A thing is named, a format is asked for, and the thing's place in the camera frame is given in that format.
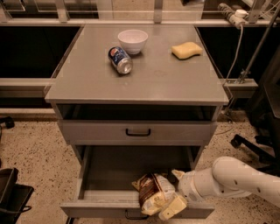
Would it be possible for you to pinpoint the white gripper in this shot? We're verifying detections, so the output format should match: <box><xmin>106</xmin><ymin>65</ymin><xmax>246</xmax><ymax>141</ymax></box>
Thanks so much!
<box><xmin>158</xmin><ymin>169</ymin><xmax>203</xmax><ymax>221</ymax></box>

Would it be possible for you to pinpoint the brown chip bag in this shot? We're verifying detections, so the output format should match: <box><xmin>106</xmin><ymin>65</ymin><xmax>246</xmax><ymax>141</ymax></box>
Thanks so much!
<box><xmin>131</xmin><ymin>173</ymin><xmax>175</xmax><ymax>215</ymax></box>

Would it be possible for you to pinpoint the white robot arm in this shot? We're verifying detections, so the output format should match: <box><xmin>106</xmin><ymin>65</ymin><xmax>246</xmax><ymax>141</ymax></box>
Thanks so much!
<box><xmin>158</xmin><ymin>157</ymin><xmax>280</xmax><ymax>221</ymax></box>

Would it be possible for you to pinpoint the open grey middle drawer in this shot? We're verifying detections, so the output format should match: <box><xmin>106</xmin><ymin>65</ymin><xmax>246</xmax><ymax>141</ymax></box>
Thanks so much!
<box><xmin>59</xmin><ymin>144</ymin><xmax>215</xmax><ymax>220</ymax></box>

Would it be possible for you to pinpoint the grey drawer cabinet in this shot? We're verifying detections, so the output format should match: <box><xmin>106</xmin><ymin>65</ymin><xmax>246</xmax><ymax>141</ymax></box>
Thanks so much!
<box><xmin>46</xmin><ymin>24</ymin><xmax>228</xmax><ymax>158</ymax></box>

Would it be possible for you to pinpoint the closed grey top drawer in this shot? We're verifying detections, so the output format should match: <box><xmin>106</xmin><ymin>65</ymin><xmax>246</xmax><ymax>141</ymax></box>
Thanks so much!
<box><xmin>58</xmin><ymin>120</ymin><xmax>217</xmax><ymax>146</ymax></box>

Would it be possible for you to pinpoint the black office chair base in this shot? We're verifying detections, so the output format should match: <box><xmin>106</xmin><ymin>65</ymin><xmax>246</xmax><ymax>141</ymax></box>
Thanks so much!
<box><xmin>230</xmin><ymin>128</ymin><xmax>280</xmax><ymax>176</ymax></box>

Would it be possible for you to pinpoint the metal support rod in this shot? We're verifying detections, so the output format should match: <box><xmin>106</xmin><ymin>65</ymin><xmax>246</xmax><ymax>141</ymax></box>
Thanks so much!
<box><xmin>236</xmin><ymin>4</ymin><xmax>280</xmax><ymax>84</ymax></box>

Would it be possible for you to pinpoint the blue soda can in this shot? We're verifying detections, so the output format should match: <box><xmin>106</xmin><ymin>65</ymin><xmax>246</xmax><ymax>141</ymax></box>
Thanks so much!
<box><xmin>108</xmin><ymin>46</ymin><xmax>133</xmax><ymax>74</ymax></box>

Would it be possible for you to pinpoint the yellow sponge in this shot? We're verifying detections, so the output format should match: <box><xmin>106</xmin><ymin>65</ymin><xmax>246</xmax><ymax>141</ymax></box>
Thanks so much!
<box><xmin>171</xmin><ymin>42</ymin><xmax>203</xmax><ymax>60</ymax></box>

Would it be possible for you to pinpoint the white bowl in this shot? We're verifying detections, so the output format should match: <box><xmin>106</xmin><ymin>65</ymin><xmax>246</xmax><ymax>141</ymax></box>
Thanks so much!
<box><xmin>118</xmin><ymin>30</ymin><xmax>148</xmax><ymax>54</ymax></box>

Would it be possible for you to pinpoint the black bin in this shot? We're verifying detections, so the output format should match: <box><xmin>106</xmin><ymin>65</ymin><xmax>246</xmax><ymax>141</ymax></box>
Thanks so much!
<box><xmin>0</xmin><ymin>168</ymin><xmax>34</xmax><ymax>224</ymax></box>

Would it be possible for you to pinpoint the white power strip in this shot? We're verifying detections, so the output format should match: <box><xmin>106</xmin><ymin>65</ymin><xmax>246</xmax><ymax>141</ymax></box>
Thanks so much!
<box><xmin>218</xmin><ymin>3</ymin><xmax>246</xmax><ymax>29</ymax></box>

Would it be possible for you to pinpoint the black middle drawer handle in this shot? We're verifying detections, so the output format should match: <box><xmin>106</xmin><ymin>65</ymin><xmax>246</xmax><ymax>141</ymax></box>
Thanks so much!
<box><xmin>125</xmin><ymin>209</ymin><xmax>149</xmax><ymax>220</ymax></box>

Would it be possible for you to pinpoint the black drawer handle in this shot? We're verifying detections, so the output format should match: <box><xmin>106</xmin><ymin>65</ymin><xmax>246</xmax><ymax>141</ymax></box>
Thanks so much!
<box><xmin>125</xmin><ymin>209</ymin><xmax>149</xmax><ymax>220</ymax></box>
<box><xmin>125</xmin><ymin>129</ymin><xmax>151</xmax><ymax>137</ymax></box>

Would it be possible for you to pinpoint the black top drawer handle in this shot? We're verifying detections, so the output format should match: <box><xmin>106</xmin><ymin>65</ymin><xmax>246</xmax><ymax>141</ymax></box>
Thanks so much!
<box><xmin>125</xmin><ymin>129</ymin><xmax>151</xmax><ymax>137</ymax></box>

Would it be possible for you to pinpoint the white cable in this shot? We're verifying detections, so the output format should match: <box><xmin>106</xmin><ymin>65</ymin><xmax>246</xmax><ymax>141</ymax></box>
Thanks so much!
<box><xmin>222</xmin><ymin>24</ymin><xmax>244</xmax><ymax>88</ymax></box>

